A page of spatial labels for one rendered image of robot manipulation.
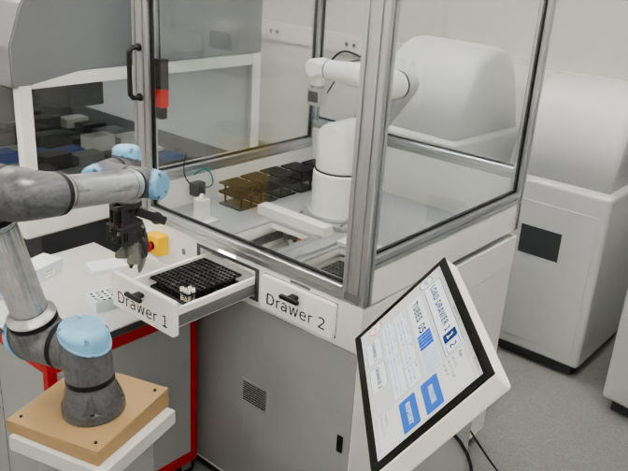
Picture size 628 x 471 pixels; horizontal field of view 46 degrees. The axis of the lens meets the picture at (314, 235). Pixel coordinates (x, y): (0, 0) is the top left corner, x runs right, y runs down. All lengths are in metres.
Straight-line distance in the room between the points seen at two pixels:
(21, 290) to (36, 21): 1.24
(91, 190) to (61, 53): 1.21
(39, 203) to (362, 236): 0.85
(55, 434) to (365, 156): 1.01
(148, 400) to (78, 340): 0.27
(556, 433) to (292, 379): 1.43
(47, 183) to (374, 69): 0.83
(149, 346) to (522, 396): 1.84
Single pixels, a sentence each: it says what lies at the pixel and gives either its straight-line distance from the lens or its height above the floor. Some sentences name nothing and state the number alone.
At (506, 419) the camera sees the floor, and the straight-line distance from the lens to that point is 3.45.
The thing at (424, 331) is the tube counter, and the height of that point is 1.11.
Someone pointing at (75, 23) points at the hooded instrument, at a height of 1.57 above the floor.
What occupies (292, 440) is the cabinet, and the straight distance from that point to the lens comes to 2.51.
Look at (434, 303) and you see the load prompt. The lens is 1.71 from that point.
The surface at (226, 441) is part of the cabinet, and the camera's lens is 2.78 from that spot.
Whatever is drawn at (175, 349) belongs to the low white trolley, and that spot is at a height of 0.58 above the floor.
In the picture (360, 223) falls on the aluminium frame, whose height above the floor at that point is 1.19.
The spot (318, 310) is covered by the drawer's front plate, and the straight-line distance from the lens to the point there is 2.18.
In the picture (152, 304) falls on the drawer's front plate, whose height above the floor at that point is 0.89.
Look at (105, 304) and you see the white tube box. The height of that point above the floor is 0.79.
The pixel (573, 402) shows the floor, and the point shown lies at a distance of 3.68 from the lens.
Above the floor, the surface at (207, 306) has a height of 0.87.
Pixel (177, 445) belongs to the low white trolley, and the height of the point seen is 0.19.
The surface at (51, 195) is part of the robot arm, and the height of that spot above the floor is 1.38.
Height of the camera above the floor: 1.89
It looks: 22 degrees down
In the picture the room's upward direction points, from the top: 4 degrees clockwise
